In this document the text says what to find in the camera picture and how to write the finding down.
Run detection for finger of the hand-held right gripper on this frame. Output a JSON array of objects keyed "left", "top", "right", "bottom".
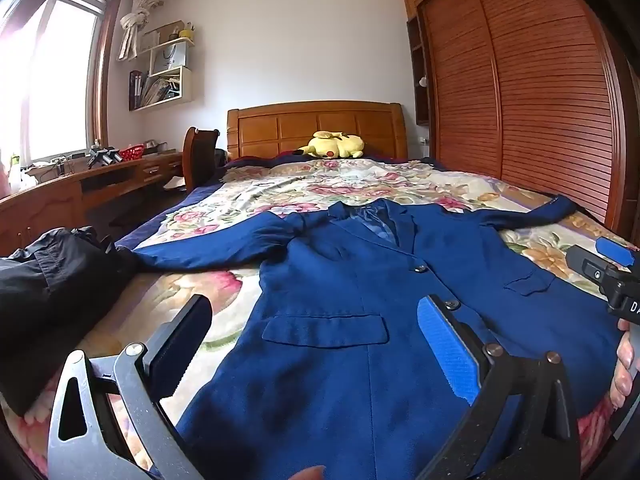
[
  {"left": 595, "top": 236, "right": 640, "bottom": 267},
  {"left": 565, "top": 245, "right": 618, "bottom": 288}
]

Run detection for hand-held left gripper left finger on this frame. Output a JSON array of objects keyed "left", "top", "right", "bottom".
[{"left": 47, "top": 294, "right": 213, "bottom": 480}]

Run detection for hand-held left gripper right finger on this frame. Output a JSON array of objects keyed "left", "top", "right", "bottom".
[{"left": 416, "top": 294, "right": 583, "bottom": 480}]

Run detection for blue suit jacket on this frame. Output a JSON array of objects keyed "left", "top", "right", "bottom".
[{"left": 132, "top": 195, "right": 626, "bottom": 480}]

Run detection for person's right hand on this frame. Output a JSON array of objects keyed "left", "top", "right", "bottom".
[{"left": 609, "top": 319, "right": 633, "bottom": 411}]

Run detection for person's left hand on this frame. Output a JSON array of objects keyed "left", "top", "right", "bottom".
[{"left": 277, "top": 465, "right": 328, "bottom": 480}]

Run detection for navy blue bedsheet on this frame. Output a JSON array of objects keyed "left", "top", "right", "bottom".
[{"left": 115, "top": 157, "right": 236, "bottom": 251}]

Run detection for black garment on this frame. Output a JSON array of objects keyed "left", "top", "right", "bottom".
[{"left": 0, "top": 226, "right": 143, "bottom": 416}]

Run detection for wooden chair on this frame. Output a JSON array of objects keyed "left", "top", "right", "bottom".
[{"left": 182, "top": 126, "right": 223, "bottom": 193}]

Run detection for wooden louvered wardrobe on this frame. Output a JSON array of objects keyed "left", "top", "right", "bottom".
[{"left": 400, "top": 0, "right": 633, "bottom": 241}]

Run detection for floral blanket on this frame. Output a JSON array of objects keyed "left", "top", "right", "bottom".
[{"left": 20, "top": 157, "right": 638, "bottom": 480}]

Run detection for wooden desk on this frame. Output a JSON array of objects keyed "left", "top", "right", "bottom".
[{"left": 0, "top": 150, "right": 186, "bottom": 261}]

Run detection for black metal device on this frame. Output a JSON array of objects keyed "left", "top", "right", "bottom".
[{"left": 87, "top": 146, "right": 123, "bottom": 168}]

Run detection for yellow plush toy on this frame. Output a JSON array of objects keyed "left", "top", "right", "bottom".
[{"left": 292, "top": 130, "right": 366, "bottom": 160}]

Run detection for wooden bed headboard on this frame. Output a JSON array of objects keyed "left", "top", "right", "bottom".
[{"left": 226, "top": 101, "right": 411, "bottom": 163}]

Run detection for row of books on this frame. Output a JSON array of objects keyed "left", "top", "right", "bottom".
[{"left": 129, "top": 70, "right": 181, "bottom": 110}]

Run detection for wooden framed window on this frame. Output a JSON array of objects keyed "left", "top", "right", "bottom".
[{"left": 0, "top": 0, "right": 123, "bottom": 171}]

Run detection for white paper bag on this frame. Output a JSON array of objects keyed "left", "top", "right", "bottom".
[{"left": 152, "top": 40, "right": 188, "bottom": 73}]

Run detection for tied white curtain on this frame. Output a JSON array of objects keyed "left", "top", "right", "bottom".
[{"left": 117, "top": 0, "right": 166, "bottom": 61}]

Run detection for white wall shelf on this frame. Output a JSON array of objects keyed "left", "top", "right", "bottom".
[{"left": 127, "top": 22, "right": 196, "bottom": 111}]

